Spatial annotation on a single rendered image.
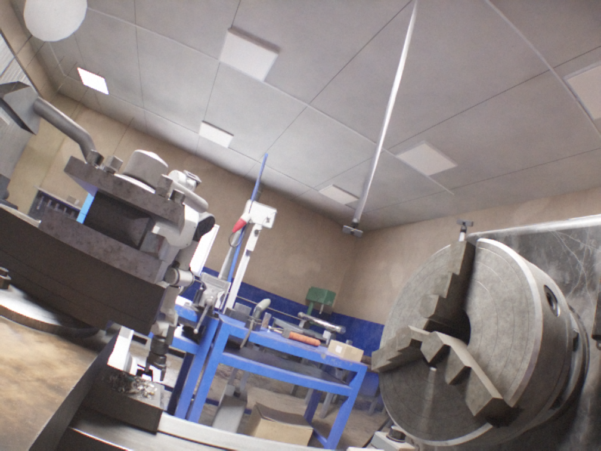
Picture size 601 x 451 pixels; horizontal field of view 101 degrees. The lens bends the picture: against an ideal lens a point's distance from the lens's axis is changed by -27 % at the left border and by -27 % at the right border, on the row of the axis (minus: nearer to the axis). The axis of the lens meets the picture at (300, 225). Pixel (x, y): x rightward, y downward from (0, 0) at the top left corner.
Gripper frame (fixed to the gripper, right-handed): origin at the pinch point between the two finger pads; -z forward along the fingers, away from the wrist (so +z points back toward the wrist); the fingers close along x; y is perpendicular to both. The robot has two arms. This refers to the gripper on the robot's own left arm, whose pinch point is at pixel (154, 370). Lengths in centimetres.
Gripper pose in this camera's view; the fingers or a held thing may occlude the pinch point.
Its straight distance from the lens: 174.6
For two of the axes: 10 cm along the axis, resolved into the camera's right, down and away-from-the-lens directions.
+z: 2.5, -9.6, 1.1
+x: 9.0, 1.9, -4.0
